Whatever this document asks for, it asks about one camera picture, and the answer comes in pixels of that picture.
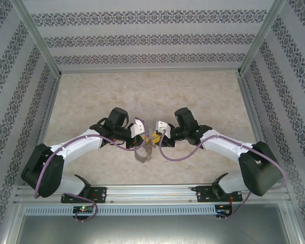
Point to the small circuit board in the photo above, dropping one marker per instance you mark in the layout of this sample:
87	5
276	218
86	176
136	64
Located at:
84	209
222	211

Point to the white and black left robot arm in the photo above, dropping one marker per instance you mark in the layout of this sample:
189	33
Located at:
76	145

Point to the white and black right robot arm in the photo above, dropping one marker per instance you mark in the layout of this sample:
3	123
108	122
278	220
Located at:
226	142

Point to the aluminium frame post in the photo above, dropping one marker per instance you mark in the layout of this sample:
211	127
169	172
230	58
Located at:
38	38
260	38

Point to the grey metal base panel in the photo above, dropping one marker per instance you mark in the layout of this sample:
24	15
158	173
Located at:
152	231

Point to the aluminium side rail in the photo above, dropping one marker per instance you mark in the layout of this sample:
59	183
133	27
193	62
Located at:
48	101
249	101

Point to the aluminium frame crossbar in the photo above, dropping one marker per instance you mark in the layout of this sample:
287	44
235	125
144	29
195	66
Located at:
150	70

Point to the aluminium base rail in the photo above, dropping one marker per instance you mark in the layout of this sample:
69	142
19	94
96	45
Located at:
152	193

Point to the aluminium frame leg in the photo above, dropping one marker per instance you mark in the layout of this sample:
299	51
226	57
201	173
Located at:
293	235
11	228

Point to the large metal keyring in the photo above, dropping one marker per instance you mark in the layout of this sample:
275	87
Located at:
139	158

